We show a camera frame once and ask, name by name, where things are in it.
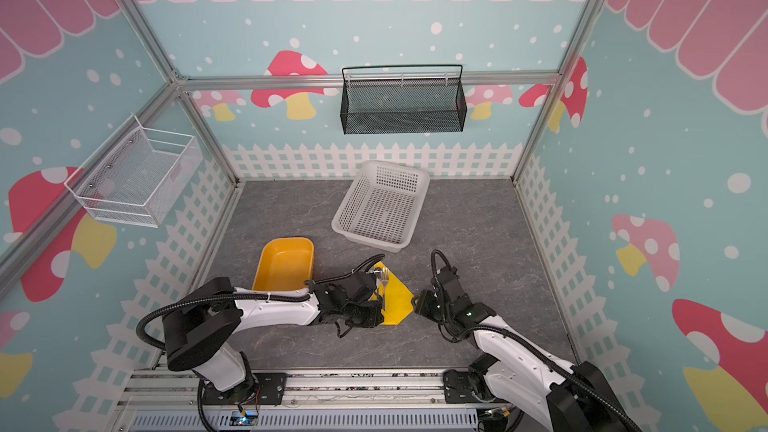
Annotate silver fork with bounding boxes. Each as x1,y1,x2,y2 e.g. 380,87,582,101
379,268,390,308

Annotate yellow plastic utensil tray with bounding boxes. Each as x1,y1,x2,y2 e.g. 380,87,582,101
252,237,315,292

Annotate white perforated plastic basket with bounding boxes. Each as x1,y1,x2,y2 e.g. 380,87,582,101
331,161,430,253

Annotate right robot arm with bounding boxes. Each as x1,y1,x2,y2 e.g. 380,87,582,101
413,266,640,431

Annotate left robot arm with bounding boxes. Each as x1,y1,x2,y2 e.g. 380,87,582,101
160,268,389,395

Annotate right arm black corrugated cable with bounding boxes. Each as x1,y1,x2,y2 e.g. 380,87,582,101
430,248,643,432

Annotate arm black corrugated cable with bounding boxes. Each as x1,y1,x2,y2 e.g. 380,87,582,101
430,248,643,432
135,253,386,352

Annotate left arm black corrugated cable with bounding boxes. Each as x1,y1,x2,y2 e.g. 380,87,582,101
135,253,386,352

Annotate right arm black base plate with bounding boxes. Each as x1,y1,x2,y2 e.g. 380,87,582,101
442,369,514,406

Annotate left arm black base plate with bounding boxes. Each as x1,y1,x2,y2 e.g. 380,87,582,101
202,372,288,406

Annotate black wire mesh wall basket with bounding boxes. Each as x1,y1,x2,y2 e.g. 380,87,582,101
340,64,468,135

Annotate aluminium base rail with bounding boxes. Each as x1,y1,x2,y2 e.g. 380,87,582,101
108,367,450,428

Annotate white vented cable duct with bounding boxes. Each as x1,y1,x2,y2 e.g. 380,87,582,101
128,410,481,432

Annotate white wire wall basket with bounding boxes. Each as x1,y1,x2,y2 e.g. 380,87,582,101
64,116,203,228

